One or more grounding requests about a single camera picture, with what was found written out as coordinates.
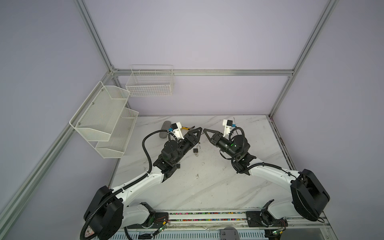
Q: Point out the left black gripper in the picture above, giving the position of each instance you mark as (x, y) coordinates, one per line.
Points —
(192, 140)

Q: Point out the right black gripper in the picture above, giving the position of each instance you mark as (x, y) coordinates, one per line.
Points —
(214, 140)

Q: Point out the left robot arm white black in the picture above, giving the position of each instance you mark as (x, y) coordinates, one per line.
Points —
(111, 209)

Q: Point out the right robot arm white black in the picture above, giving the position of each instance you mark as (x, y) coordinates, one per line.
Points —
(308, 197)

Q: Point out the yellow black pliers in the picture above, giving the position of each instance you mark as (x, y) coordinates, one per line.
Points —
(188, 128)

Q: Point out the grey oval sharpening stone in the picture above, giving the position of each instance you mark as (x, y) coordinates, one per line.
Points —
(166, 126)

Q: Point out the white two-tier mesh shelf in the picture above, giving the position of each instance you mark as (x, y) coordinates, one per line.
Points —
(105, 121)

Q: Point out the grey round object bottom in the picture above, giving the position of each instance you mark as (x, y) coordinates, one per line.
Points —
(229, 233)

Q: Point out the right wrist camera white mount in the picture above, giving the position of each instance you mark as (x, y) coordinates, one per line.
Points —
(228, 126)

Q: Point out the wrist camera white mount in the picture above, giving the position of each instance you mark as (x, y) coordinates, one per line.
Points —
(176, 130)
(228, 126)

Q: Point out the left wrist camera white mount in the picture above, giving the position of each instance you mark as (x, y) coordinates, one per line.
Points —
(176, 130)

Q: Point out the white wire basket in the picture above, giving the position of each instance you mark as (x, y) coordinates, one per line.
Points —
(151, 81)

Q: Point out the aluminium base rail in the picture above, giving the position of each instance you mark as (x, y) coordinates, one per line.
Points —
(203, 225)

